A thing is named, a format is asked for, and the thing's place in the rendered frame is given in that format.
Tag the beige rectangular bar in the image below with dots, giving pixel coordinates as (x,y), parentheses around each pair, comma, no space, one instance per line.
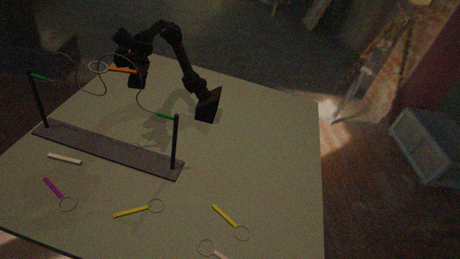
(64,159)

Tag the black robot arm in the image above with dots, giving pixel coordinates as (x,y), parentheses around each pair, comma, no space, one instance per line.
(173,36)

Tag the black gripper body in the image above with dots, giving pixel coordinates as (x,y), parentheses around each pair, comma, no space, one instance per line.
(141,50)

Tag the grey metal loop with yellow handle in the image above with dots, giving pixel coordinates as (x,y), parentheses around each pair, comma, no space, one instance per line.
(222,214)
(136,210)

